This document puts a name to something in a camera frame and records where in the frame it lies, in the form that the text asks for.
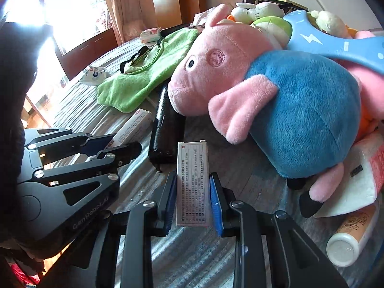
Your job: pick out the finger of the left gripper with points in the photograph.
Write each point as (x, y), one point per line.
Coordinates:
(104, 162)
(43, 146)

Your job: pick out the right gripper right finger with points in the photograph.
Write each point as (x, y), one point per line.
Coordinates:
(235, 218)

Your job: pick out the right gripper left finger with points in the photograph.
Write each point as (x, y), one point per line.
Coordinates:
(151, 218)

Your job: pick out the red white long box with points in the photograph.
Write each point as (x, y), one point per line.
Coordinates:
(133, 129)

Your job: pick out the white medicine box with text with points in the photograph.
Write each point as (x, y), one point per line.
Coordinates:
(193, 190)

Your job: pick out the black pouch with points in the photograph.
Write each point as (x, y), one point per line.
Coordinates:
(167, 131)

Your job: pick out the green towel bib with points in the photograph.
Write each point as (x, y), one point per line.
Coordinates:
(126, 91)

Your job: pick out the small white sachet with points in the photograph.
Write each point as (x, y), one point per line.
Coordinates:
(93, 76)

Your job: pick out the white medicine bottle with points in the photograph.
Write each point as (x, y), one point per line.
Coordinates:
(346, 245)

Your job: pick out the pink pig plush blue body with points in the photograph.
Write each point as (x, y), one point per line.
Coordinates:
(302, 109)

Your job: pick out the pink white tissue pack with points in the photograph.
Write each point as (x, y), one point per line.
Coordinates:
(362, 180)

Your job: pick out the orange curtain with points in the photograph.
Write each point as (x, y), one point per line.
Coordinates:
(131, 17)

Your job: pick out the green yellow plush ball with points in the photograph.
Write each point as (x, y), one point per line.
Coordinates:
(277, 28)

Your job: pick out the white rabbit plush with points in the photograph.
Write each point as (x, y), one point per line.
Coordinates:
(247, 13)

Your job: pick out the light blue plastic toy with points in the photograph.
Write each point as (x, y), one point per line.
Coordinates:
(367, 52)

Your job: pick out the cream small plush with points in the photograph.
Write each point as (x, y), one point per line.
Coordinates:
(328, 23)

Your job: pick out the black gift box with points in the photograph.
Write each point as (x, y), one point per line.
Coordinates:
(287, 5)

